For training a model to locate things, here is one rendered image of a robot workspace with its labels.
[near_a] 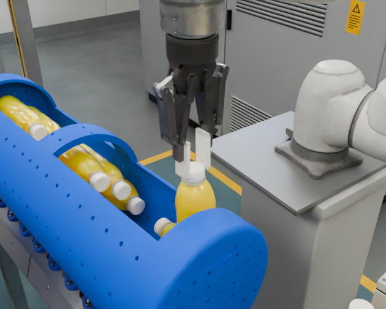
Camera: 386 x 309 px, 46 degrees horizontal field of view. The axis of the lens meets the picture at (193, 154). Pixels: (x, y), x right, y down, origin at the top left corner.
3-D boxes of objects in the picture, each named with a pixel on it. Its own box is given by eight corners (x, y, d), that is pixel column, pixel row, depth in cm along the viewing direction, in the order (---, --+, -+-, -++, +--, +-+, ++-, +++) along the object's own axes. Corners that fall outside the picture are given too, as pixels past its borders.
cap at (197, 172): (207, 171, 77) (206, 162, 76) (201, 184, 74) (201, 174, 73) (185, 169, 78) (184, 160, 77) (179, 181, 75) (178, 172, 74)
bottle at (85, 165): (60, 163, 108) (103, 198, 97) (36, 156, 103) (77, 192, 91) (74, 137, 108) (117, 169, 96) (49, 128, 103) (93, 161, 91)
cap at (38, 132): (46, 133, 114) (49, 135, 113) (32, 141, 112) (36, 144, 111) (40, 121, 111) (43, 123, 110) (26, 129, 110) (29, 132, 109)
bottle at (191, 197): (221, 248, 87) (218, 166, 78) (213, 274, 81) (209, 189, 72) (186, 243, 89) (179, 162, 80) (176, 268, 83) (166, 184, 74)
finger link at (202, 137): (195, 128, 74) (198, 126, 74) (195, 164, 77) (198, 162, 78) (207, 135, 72) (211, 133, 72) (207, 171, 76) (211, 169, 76)
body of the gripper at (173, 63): (196, 19, 68) (196, 77, 73) (151, 30, 63) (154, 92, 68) (233, 30, 63) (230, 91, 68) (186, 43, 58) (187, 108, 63)
